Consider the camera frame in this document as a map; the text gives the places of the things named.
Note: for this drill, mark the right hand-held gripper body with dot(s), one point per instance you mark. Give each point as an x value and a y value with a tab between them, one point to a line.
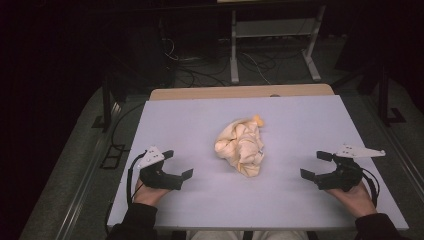
345	173

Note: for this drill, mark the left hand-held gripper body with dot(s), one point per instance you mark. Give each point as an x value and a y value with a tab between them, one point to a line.
156	175

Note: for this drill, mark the cream pants with orange print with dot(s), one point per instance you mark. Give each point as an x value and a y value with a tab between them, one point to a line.
240	146

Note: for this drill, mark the person's left hand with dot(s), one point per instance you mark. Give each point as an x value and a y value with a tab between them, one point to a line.
148	195

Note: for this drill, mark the person's right hand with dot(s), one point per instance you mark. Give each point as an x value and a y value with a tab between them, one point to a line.
356	201

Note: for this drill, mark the black metal stand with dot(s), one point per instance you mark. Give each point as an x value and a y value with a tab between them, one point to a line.
107	100
384	96

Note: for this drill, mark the wooden table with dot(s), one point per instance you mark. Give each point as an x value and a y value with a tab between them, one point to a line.
233	92

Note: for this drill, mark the white metal stand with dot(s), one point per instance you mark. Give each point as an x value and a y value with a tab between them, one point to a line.
273	28

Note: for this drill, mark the black floor frame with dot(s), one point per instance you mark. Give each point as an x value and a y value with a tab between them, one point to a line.
112	156

